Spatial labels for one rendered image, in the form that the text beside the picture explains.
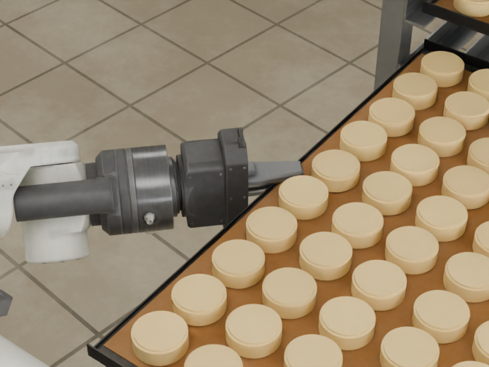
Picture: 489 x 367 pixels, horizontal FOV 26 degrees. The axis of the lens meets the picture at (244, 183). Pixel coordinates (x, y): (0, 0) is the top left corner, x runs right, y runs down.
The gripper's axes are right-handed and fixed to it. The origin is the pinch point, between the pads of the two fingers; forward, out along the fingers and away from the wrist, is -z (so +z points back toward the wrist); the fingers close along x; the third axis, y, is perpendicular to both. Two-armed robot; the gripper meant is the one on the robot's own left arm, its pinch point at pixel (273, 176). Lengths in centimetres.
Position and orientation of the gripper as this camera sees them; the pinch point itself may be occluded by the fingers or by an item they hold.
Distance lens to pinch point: 110.9
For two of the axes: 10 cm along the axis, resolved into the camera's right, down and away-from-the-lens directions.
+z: -9.9, 1.0, -1.1
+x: 0.0, -7.5, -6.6
